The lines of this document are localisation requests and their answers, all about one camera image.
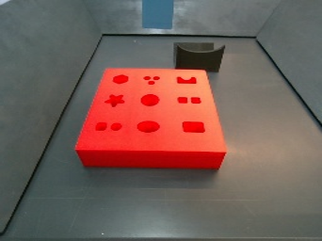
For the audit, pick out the dark grey arch object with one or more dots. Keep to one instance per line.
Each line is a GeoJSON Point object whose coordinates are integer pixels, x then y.
{"type": "Point", "coordinates": [198, 56]}

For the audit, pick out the red shape sorter block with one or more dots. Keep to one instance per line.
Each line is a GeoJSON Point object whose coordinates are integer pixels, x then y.
{"type": "Point", "coordinates": [152, 120]}

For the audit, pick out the blue panel on back wall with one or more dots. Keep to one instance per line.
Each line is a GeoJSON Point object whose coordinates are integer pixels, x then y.
{"type": "Point", "coordinates": [156, 14]}

